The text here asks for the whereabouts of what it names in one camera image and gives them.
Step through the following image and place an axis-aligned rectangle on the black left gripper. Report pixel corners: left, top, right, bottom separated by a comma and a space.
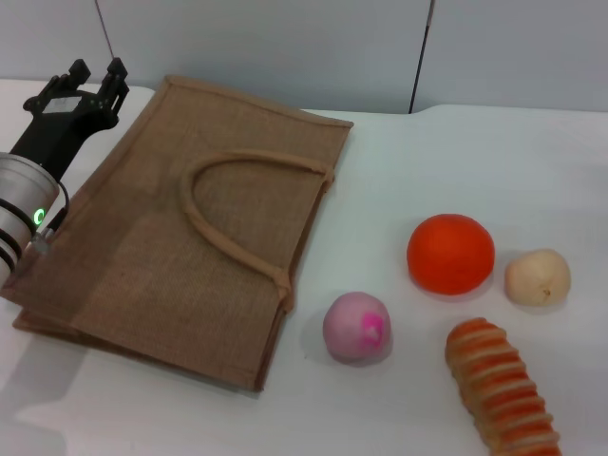
9, 57, 130, 184

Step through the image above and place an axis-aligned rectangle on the brown jute handbag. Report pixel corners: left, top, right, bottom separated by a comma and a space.
11, 74, 355, 393

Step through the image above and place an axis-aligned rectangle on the orange fruit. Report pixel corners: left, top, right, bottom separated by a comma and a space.
407, 213, 496, 296

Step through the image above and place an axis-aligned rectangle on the pale beige round bun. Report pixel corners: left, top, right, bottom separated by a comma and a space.
503, 248, 572, 307

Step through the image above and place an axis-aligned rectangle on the orange striped bread roll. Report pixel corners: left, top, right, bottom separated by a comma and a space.
445, 316, 564, 456

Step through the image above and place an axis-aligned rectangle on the left arm cable with plug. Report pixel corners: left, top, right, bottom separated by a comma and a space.
26, 182, 73, 257

